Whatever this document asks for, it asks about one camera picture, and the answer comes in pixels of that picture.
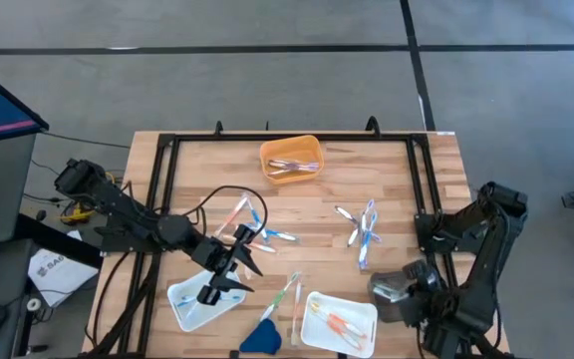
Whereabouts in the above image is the green toothbrush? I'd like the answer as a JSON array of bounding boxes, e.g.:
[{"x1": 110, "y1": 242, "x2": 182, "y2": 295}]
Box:
[
  {"x1": 372, "y1": 281, "x2": 404, "y2": 301},
  {"x1": 259, "y1": 271, "x2": 302, "y2": 322}
]

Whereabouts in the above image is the dark grey mesh bin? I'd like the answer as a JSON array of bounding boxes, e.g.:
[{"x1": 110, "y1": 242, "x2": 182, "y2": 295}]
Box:
[{"x1": 366, "y1": 270, "x2": 421, "y2": 324}]

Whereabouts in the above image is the yellow cable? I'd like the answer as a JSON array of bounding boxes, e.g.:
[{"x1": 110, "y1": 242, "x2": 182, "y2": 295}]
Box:
[{"x1": 60, "y1": 169, "x2": 119, "y2": 225}]

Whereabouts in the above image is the thin black monitor cable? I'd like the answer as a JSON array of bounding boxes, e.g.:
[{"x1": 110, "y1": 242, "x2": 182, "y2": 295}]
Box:
[{"x1": 41, "y1": 129, "x2": 133, "y2": 150}]

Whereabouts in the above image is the blue folded cloth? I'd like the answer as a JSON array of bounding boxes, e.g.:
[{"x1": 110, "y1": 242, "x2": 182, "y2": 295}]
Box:
[{"x1": 239, "y1": 318, "x2": 283, "y2": 356}]

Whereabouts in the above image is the dark grey keyboard tray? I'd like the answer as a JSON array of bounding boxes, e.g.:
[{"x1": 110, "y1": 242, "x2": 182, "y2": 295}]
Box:
[{"x1": 0, "y1": 237, "x2": 37, "y2": 359}]

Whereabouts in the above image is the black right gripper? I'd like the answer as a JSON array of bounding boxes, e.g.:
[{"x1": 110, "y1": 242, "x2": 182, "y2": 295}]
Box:
[{"x1": 397, "y1": 258, "x2": 447, "y2": 328}]

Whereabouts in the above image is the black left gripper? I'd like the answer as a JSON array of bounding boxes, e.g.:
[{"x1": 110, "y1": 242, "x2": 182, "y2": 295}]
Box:
[{"x1": 190, "y1": 223, "x2": 265, "y2": 306}]

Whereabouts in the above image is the black desk frame bar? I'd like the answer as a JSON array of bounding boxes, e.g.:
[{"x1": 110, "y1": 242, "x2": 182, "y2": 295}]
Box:
[{"x1": 13, "y1": 212, "x2": 105, "y2": 269}]

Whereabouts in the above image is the white plastic bin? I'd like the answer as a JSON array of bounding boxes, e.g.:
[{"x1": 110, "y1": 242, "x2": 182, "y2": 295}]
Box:
[
  {"x1": 166, "y1": 268, "x2": 247, "y2": 333},
  {"x1": 300, "y1": 291, "x2": 379, "y2": 359}
]

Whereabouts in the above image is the orange plastic bin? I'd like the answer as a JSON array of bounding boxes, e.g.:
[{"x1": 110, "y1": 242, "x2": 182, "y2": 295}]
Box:
[{"x1": 258, "y1": 134, "x2": 325, "y2": 185}]

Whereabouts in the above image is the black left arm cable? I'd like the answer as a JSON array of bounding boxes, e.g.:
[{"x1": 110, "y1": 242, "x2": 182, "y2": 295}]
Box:
[{"x1": 186, "y1": 184, "x2": 268, "y2": 235}]

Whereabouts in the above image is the white printed paper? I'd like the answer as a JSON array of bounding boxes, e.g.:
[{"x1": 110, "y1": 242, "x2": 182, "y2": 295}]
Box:
[{"x1": 27, "y1": 229, "x2": 100, "y2": 308}]

